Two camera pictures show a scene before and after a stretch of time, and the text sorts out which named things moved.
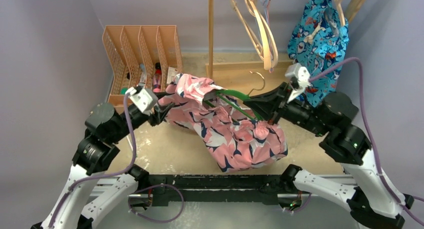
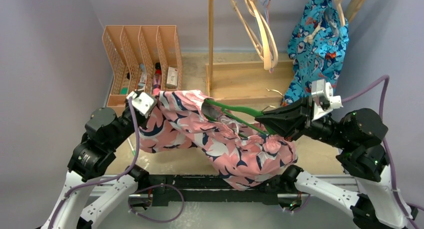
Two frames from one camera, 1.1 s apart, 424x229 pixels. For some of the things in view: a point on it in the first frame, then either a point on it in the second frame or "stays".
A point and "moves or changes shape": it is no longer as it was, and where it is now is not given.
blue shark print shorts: x=318 y=41 stays
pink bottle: x=157 y=78 stays
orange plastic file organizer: x=149 y=57 stays
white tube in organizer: x=143 y=81 stays
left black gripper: x=158 y=113 to x=145 y=121
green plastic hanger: x=241 y=96 to x=224 y=109
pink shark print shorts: x=234 y=140 moves or changes shape
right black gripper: x=271 y=103 to x=290 y=119
